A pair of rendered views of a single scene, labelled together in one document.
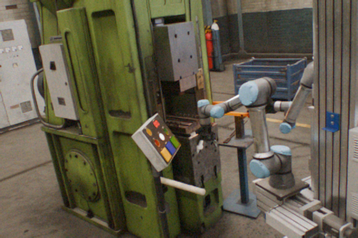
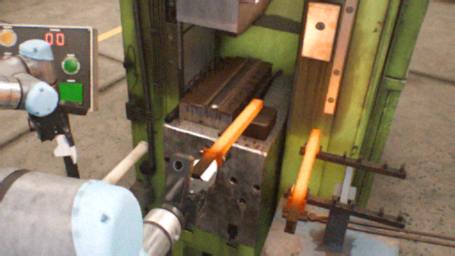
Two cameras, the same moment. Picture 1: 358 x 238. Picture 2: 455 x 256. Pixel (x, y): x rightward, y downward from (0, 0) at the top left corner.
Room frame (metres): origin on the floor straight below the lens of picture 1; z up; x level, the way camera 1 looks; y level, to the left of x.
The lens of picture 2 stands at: (2.24, -1.36, 1.77)
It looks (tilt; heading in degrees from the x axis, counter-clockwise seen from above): 34 degrees down; 69
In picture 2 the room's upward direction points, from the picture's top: 3 degrees clockwise
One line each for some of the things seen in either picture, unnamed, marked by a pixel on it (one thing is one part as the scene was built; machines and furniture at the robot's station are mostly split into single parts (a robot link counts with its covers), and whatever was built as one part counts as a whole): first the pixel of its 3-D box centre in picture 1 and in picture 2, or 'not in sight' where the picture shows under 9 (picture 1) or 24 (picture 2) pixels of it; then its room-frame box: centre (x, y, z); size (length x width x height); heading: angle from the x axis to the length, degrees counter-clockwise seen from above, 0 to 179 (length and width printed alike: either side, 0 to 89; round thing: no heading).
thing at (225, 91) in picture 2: (174, 118); (235, 81); (2.78, 0.00, 0.99); 0.42 x 0.05 x 0.01; 47
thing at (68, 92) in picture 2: (174, 142); (71, 94); (2.21, 0.03, 1.01); 0.07 x 0.05 x 0.07; 162
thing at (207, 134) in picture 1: (207, 132); (47, 116); (2.14, -0.20, 1.07); 0.09 x 0.08 x 0.12; 25
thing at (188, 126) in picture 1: (173, 123); (228, 88); (2.76, 0.02, 0.96); 0.42 x 0.20 x 0.09; 47
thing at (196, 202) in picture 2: (268, 106); (180, 205); (2.40, -0.69, 1.11); 0.12 x 0.08 x 0.09; 48
